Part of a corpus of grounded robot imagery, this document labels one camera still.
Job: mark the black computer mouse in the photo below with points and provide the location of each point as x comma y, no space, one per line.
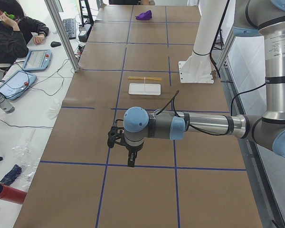
55,44

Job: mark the person in black jacket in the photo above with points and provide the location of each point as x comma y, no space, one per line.
16,30

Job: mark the red cylinder tube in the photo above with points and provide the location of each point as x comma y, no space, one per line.
10,194

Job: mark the blue teach pendant near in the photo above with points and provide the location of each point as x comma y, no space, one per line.
17,84

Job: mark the clear plastic wrap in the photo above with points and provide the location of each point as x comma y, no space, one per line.
27,158

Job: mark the white crumpled tissue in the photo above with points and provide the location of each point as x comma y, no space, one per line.
54,109

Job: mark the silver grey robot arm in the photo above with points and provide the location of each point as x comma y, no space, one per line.
267,17

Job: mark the aluminium frame post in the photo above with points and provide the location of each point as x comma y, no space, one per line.
53,11

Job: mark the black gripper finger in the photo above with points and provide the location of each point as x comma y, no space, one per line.
131,159

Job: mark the white rack with wooden rods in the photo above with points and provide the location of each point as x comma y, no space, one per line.
144,88

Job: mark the grey water bottle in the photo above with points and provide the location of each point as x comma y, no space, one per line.
5,105

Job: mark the purple towel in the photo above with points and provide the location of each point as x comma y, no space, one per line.
144,15

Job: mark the blue teach pendant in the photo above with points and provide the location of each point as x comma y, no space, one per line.
37,60
17,84

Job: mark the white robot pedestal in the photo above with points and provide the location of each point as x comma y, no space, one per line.
197,68

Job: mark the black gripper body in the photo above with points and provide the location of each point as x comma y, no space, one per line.
132,151

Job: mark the blue teach pendant far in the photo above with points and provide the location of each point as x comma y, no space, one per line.
37,60

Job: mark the black keyboard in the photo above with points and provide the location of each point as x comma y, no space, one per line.
70,28

